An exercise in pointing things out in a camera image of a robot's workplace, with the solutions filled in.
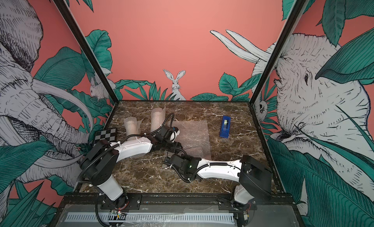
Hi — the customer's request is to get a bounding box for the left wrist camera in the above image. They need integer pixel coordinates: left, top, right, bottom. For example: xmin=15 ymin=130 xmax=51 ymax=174
xmin=170 ymin=127 xmax=180 ymax=141

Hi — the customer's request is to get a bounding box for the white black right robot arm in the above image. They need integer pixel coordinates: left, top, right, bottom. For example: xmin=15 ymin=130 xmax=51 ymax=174
xmin=163 ymin=154 xmax=272 ymax=210

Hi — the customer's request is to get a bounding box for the bubble wrap pile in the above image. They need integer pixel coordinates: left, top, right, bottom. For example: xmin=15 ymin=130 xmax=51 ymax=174
xmin=151 ymin=108 xmax=166 ymax=132

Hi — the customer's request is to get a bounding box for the blue tape dispenser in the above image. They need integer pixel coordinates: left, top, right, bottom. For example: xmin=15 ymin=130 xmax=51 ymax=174
xmin=219 ymin=115 xmax=231 ymax=138

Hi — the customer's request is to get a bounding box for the bubble wrap sheet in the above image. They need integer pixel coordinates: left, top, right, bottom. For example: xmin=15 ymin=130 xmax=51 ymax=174
xmin=124 ymin=117 xmax=142 ymax=141
xmin=173 ymin=120 xmax=211 ymax=160

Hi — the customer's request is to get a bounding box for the black front mounting rail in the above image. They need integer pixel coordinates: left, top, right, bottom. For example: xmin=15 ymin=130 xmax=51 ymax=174
xmin=59 ymin=192 xmax=297 ymax=212

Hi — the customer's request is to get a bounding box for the black white checkerboard card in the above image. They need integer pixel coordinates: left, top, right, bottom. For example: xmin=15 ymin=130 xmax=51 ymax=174
xmin=93 ymin=128 xmax=117 ymax=145

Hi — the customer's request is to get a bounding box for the white slotted cable duct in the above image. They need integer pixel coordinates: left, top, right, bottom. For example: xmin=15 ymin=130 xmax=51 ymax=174
xmin=64 ymin=212 xmax=236 ymax=224

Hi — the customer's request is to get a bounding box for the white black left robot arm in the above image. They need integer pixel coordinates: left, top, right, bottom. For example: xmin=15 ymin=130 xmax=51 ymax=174
xmin=78 ymin=113 xmax=183 ymax=211

